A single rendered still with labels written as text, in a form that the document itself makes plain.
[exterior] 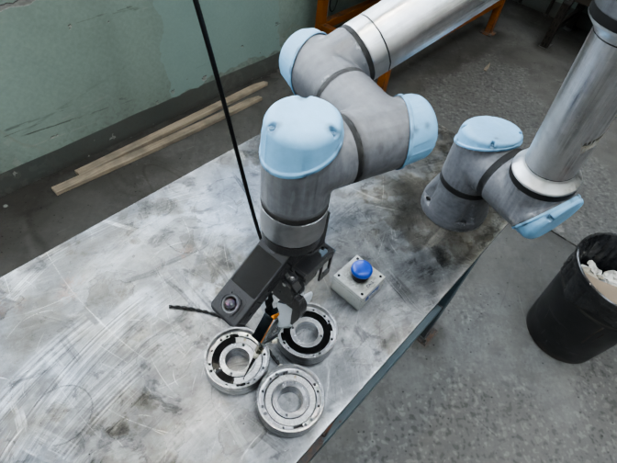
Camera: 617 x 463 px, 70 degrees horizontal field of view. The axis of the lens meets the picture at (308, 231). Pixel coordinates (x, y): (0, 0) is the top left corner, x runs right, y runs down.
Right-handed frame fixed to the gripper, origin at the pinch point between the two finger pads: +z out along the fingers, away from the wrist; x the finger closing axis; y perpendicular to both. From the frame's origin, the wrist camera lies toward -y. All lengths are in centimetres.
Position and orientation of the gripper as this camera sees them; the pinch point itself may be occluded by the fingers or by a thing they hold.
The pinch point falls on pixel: (273, 319)
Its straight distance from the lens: 67.1
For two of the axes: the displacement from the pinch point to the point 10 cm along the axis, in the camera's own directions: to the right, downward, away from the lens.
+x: -7.6, -5.5, 3.6
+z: -1.0, 6.3, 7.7
